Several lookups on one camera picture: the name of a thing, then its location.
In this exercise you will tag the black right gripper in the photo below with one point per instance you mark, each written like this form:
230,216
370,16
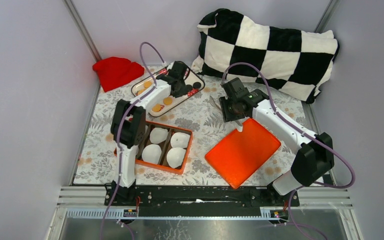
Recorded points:
226,116

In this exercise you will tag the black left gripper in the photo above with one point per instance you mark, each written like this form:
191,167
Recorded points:
181,92

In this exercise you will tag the metal tongs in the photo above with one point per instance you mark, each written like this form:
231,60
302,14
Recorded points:
238,125

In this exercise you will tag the white strawberry tray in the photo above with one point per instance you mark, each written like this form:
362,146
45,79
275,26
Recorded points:
163,90

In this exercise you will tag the round yellow biscuit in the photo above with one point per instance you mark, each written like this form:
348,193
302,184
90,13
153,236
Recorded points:
147,84
157,108
167,101

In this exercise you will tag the orange cookie box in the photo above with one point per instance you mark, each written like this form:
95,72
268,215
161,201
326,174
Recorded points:
165,147

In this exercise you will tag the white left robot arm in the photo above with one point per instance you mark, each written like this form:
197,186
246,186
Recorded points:
129,118

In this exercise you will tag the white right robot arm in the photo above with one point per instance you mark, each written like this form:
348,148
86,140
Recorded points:
312,156

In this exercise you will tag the black sandwich cookie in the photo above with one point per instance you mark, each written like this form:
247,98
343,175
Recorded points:
189,88
197,85

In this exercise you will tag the orange box lid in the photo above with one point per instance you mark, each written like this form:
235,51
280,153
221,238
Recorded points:
240,154

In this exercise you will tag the white paper cup liner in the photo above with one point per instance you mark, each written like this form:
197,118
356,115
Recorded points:
180,140
158,135
175,157
151,154

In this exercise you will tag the red knit hat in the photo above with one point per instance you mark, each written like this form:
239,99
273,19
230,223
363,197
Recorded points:
115,72

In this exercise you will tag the black white checkered pillow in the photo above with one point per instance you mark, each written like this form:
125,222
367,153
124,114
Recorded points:
291,61

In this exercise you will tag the floral tablecloth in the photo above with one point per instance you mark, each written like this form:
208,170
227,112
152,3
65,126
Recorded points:
97,162

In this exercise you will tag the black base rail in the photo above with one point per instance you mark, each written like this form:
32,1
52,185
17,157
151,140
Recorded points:
157,195

